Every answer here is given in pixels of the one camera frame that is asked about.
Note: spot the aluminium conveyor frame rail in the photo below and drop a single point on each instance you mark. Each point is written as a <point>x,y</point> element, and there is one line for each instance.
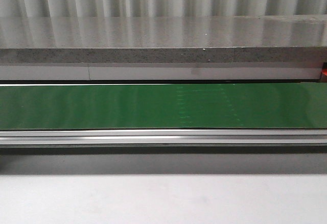
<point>162,137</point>

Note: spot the green conveyor belt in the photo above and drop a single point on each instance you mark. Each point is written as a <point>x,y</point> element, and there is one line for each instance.
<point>241,105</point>

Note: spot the grey speckled stone counter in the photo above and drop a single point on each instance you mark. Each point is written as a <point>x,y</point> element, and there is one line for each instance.
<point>163,49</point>

